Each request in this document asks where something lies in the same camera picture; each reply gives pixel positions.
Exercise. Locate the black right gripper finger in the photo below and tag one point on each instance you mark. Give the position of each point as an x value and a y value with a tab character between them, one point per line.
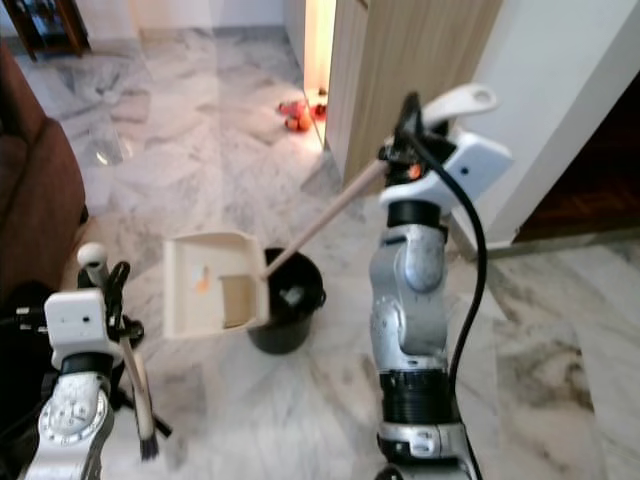
410	115

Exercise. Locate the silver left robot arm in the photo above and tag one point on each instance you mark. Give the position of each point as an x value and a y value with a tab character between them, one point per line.
75	425

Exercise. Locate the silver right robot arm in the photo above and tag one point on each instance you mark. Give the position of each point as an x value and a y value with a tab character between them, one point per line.
410	300

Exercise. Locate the light wood grain panel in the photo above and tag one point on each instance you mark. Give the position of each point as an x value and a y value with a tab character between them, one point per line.
410	60

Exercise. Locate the red orange toy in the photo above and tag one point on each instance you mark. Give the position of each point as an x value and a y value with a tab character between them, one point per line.
300	115

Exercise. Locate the brown sofa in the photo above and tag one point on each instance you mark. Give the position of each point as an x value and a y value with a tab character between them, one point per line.
35	190

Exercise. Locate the black bucket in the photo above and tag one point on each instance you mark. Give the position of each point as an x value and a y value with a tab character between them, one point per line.
295	320

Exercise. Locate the dark wooden stairs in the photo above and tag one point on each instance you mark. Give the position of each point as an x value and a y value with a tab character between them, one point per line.
590	170

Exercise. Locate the dark wooden glass cabinet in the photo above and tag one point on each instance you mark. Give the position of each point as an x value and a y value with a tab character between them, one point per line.
50	25

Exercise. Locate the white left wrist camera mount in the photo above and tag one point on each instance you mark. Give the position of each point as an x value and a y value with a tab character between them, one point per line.
78	322

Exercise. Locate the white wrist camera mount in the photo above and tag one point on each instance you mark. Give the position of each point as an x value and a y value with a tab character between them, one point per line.
78	322
470	165

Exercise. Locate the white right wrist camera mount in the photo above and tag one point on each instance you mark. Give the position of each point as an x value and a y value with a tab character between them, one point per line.
470	165

